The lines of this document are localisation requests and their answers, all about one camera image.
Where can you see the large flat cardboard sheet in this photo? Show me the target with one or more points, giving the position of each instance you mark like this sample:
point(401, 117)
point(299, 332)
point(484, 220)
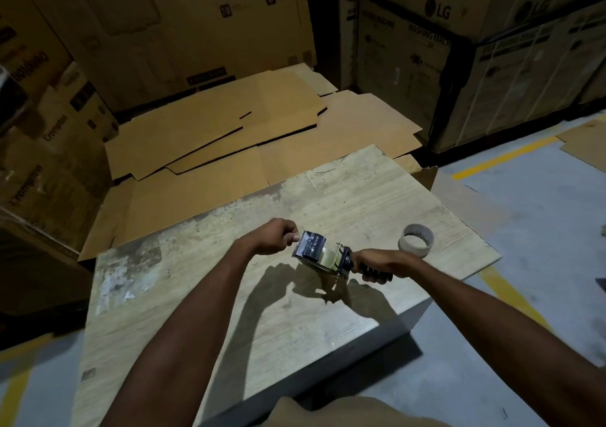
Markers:
point(341, 137)

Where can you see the black handheld tape dispenser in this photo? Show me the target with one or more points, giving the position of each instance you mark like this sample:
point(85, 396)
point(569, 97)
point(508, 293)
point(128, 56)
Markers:
point(319, 254)

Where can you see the person's left forearm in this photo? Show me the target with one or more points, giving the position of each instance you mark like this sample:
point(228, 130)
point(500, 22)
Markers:
point(189, 341)

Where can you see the cardboard sheet under table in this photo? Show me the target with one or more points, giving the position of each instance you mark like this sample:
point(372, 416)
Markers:
point(454, 194)

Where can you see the flat narrow cardboard sheet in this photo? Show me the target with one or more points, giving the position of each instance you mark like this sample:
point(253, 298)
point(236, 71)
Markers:
point(284, 142)

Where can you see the person's right forearm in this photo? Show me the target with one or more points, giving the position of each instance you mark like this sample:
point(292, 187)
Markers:
point(511, 341)

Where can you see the person's right thumb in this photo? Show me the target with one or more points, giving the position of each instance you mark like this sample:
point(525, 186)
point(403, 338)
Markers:
point(364, 255)

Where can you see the tilted printed cardboard box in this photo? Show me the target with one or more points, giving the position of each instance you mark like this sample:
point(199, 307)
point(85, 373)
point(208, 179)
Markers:
point(28, 47)

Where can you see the narrow cardboard box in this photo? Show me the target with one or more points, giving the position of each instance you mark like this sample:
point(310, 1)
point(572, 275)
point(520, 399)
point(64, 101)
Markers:
point(348, 38)

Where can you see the clear packing tape roll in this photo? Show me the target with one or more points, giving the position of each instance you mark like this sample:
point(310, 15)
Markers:
point(416, 246)

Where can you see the tall plain cardboard box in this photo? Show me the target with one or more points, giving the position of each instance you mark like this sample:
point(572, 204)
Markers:
point(180, 28)

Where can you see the cardboard box with dark labels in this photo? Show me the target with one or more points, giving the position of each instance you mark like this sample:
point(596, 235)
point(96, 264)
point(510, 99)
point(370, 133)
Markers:
point(57, 156)

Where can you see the person's left fingers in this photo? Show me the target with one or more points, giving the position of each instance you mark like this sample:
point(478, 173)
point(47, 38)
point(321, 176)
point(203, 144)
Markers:
point(288, 232)

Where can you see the person's right hand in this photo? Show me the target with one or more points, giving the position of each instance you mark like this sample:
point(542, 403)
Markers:
point(386, 261)

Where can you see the small flat cardboard sheet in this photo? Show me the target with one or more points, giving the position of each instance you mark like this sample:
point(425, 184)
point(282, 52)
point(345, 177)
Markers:
point(587, 145)

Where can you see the flat notched cardboard sheet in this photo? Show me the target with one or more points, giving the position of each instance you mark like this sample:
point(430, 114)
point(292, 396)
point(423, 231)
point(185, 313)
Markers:
point(199, 123)

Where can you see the person's left hand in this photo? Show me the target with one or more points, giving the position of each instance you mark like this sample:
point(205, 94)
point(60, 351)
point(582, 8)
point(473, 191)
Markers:
point(265, 239)

